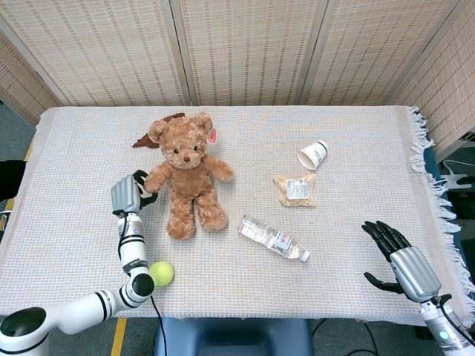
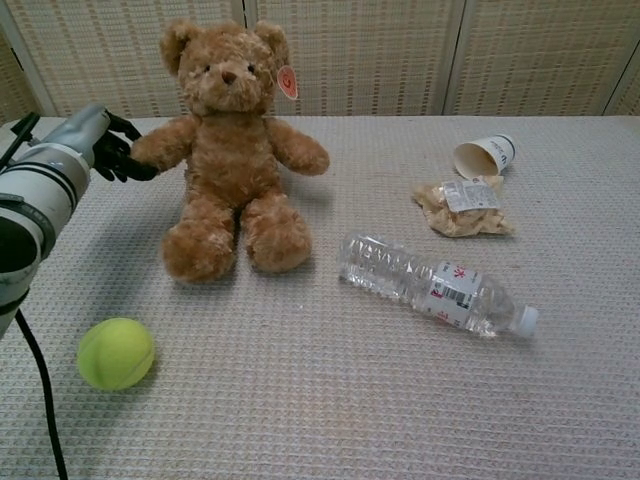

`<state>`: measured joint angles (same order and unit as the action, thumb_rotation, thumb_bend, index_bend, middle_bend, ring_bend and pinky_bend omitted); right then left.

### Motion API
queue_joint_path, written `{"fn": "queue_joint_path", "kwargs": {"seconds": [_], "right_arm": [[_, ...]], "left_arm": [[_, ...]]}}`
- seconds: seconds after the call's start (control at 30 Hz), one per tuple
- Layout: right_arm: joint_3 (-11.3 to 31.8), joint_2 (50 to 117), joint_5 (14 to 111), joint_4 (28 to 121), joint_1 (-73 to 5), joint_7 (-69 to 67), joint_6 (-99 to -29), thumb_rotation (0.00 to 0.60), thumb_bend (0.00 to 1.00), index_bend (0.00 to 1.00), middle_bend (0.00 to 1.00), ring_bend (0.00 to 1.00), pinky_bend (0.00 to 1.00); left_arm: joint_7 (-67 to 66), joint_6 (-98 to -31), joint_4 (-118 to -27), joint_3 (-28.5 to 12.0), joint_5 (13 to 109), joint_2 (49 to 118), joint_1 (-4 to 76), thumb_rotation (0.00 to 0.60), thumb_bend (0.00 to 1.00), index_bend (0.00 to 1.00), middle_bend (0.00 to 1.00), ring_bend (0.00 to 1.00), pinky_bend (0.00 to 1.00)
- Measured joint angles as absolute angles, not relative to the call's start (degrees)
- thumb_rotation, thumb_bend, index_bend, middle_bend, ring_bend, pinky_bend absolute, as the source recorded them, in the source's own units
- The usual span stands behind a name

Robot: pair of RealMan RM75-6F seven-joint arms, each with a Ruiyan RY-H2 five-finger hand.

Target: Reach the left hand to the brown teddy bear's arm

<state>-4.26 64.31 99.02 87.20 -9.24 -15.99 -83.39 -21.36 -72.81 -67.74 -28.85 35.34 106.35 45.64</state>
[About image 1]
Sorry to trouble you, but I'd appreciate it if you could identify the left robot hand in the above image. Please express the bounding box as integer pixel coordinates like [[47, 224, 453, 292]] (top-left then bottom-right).
[[111, 169, 158, 217]]

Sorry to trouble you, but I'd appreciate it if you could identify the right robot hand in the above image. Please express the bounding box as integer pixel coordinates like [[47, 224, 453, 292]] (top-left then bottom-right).
[[361, 220, 443, 302]]

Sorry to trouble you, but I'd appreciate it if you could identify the brown teddy bear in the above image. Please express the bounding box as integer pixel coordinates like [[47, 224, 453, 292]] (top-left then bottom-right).
[[143, 112, 235, 240]]

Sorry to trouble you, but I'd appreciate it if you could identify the dark red leaf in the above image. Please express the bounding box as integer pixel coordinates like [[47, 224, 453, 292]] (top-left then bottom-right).
[[131, 112, 186, 151]]

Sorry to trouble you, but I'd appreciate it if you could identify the yellow-green tennis ball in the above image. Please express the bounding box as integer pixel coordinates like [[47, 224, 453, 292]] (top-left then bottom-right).
[[148, 261, 175, 287]]

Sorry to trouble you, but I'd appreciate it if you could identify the white woven tablecloth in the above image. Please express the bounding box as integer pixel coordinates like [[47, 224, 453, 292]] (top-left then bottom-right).
[[0, 105, 475, 329]]

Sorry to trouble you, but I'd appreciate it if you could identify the clear bag of snacks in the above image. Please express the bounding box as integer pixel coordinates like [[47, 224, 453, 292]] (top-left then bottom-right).
[[272, 171, 318, 208]]

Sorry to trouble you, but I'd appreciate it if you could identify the clear plastic water bottle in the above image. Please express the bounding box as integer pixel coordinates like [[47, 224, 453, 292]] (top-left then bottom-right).
[[237, 214, 311, 263]]

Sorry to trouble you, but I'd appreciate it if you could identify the white paper cup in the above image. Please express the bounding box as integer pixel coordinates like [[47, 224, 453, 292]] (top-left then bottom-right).
[[296, 139, 330, 172]]

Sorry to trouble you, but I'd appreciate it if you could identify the blue chair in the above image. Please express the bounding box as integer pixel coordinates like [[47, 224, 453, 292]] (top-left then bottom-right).
[[154, 317, 313, 356]]

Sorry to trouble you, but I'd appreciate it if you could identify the woven folding screen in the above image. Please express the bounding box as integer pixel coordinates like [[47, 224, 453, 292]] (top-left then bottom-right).
[[0, 0, 475, 159]]

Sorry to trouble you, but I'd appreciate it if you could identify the black cable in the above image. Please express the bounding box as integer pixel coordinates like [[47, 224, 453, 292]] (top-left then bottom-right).
[[149, 296, 164, 356]]

